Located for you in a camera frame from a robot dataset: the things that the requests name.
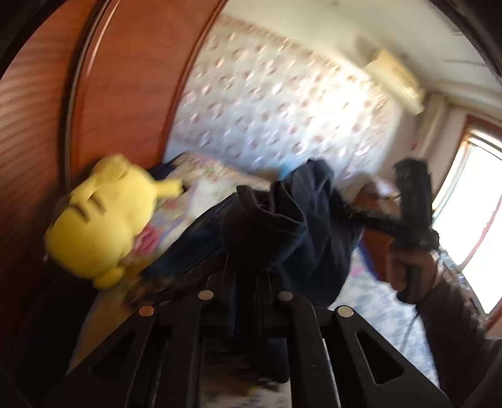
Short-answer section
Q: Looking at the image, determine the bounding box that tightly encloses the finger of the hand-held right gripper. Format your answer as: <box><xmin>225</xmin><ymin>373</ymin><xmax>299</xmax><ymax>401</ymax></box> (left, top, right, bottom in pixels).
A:
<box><xmin>345</xmin><ymin>210</ymin><xmax>398</xmax><ymax>238</ymax></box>

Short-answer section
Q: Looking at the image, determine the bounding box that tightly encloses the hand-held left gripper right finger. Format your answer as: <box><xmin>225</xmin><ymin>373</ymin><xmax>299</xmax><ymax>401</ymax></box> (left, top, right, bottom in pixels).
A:
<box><xmin>255</xmin><ymin>275</ymin><xmax>453</xmax><ymax>408</ymax></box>

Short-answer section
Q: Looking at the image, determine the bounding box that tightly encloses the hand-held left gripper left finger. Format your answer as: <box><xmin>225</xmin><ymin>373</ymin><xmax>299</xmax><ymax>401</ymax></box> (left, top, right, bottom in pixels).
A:
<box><xmin>41</xmin><ymin>271</ymin><xmax>236</xmax><ymax>408</ymax></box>

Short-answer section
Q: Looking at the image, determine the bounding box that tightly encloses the navy printed t-shirt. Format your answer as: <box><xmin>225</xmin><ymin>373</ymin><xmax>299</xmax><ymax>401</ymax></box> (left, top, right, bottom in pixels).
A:
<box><xmin>145</xmin><ymin>158</ymin><xmax>365</xmax><ymax>385</ymax></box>

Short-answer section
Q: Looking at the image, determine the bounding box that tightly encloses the person's right forearm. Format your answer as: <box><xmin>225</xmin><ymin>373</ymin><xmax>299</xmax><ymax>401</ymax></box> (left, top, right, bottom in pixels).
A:
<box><xmin>416</xmin><ymin>271</ymin><xmax>502</xmax><ymax>408</ymax></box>

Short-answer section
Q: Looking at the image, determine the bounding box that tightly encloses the person's right hand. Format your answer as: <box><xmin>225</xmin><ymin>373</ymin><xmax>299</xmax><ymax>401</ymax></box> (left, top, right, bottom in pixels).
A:
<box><xmin>386</xmin><ymin>249</ymin><xmax>440</xmax><ymax>303</ymax></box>

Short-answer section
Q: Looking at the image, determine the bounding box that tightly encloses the wooden side cabinet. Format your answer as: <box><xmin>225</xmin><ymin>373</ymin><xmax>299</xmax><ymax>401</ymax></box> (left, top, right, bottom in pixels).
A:
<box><xmin>351</xmin><ymin>182</ymin><xmax>404</xmax><ymax>283</ymax></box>

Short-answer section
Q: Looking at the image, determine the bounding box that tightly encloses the wooden framed window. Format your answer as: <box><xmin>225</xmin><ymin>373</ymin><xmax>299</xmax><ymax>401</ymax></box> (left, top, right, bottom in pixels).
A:
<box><xmin>431</xmin><ymin>118</ymin><xmax>502</xmax><ymax>318</ymax></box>

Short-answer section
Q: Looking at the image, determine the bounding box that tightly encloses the yellow plush toy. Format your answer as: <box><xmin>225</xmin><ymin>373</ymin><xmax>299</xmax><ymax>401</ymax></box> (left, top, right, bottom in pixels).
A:
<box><xmin>43</xmin><ymin>153</ymin><xmax>185</xmax><ymax>290</ymax></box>

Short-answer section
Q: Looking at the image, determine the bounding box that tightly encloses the sheer circle-patterned curtain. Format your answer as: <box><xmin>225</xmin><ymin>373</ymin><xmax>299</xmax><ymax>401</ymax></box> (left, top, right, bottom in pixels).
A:
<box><xmin>165</xmin><ymin>13</ymin><xmax>393</xmax><ymax>189</ymax></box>

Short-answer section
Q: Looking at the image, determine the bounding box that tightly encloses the wooden louvered wardrobe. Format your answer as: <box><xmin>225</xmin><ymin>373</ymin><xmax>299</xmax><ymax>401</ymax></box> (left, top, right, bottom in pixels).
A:
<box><xmin>0</xmin><ymin>0</ymin><xmax>228</xmax><ymax>408</ymax></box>

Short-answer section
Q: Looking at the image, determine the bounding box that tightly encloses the wall air conditioner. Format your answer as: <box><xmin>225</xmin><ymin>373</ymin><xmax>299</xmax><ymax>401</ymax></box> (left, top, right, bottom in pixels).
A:
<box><xmin>363</xmin><ymin>48</ymin><xmax>426</xmax><ymax>115</ymax></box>

